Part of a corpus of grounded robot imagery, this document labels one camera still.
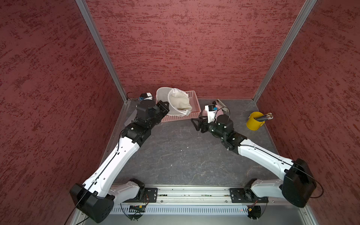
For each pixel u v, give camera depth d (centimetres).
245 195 66
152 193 74
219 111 105
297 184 41
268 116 89
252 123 98
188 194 76
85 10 72
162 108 60
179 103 88
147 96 63
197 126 69
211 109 66
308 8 71
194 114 103
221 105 114
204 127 67
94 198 36
